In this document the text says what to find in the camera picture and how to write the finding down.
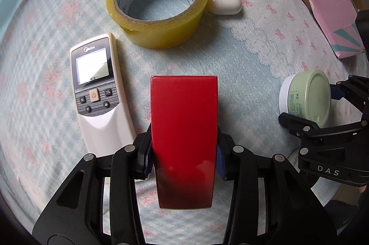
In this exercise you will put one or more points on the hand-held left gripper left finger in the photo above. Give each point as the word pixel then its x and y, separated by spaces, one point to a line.
pixel 146 160

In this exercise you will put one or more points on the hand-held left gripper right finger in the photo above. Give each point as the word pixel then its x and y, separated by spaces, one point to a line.
pixel 221 161

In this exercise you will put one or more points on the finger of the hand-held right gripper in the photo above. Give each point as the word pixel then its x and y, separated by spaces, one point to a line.
pixel 305 127
pixel 350 89

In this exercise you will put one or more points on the green lidded white jar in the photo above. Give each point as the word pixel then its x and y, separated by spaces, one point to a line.
pixel 308 95

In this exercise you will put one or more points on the glossy red rectangular box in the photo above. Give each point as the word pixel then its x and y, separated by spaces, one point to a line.
pixel 184 135

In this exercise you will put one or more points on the pink and teal paper box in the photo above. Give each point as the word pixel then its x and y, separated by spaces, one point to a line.
pixel 334 17

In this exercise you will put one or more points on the white air conditioner remote control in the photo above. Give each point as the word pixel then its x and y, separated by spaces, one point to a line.
pixel 95 106

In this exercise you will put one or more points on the yellow packing tape roll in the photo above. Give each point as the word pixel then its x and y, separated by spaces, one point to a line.
pixel 157 29

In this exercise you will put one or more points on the light blue patterned bedsheet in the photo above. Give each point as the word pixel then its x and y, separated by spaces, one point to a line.
pixel 57 17

